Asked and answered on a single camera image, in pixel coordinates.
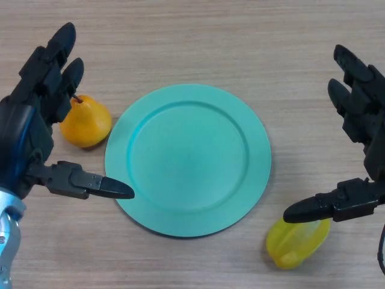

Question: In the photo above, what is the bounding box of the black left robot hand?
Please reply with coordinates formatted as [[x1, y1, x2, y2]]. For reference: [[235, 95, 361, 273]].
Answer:
[[0, 22, 135, 200]]

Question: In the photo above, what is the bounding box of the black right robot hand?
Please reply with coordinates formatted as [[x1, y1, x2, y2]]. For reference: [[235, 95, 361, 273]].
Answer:
[[283, 44, 385, 224]]

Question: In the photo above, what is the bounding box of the yellow starfruit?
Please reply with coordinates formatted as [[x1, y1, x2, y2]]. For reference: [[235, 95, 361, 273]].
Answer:
[[265, 217, 331, 269]]

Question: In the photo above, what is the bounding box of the green round plate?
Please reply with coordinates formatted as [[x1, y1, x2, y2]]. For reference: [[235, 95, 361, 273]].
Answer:
[[104, 84, 273, 240]]

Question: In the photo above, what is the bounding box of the orange-yellow pear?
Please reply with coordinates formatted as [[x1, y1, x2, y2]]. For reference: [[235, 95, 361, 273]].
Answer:
[[59, 94, 113, 149]]

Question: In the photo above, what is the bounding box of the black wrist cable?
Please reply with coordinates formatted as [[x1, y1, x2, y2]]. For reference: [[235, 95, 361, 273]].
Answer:
[[376, 223, 385, 273]]

